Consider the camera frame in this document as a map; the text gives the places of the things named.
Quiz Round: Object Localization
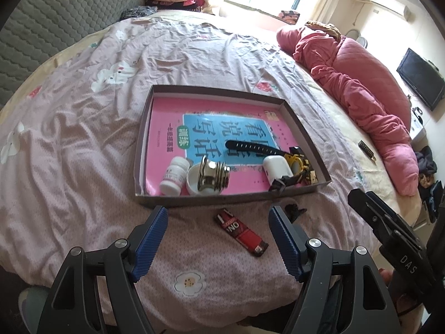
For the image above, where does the small black clip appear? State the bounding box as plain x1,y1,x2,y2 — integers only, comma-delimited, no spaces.
284,203,307,223

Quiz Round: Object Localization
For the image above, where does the red lighter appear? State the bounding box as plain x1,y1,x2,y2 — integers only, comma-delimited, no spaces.
213,208,268,257

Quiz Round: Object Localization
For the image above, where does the black yellow wristwatch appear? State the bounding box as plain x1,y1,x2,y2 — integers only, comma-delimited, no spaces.
225,139,318,191

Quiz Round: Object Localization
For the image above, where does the white earbuds case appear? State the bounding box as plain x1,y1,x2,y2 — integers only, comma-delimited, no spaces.
263,155,293,185

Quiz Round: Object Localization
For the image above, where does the white pill bottle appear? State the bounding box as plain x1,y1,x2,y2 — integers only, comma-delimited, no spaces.
160,156,190,197

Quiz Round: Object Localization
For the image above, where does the chrome metal drain fitting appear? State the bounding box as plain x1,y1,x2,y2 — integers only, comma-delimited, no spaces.
197,155,231,191

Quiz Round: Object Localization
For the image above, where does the right hand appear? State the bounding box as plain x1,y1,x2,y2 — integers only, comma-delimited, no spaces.
379,268,422,317

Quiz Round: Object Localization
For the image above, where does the white jar lid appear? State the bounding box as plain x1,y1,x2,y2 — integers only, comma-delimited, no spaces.
186,164,221,197

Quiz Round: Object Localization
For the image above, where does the pink Chinese workbook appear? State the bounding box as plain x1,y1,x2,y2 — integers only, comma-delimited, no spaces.
145,96,302,195

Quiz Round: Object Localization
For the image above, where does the pink quilted duvet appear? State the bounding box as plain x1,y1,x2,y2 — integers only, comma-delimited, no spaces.
277,26,419,196

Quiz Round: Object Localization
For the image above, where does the pink patterned bed sheet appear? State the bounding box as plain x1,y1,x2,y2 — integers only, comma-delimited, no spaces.
1,19,404,333

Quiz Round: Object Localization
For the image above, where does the grey cardboard tray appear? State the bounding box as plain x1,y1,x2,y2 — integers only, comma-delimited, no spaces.
133,85,330,207

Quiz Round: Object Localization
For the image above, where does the white air conditioner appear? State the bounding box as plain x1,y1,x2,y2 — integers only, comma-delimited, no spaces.
369,0,411,21

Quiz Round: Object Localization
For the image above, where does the grey quilted headboard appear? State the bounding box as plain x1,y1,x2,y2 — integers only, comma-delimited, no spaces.
1,0,143,105

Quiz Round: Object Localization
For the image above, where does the wall television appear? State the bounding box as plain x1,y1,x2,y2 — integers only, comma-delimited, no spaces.
397,48,444,111

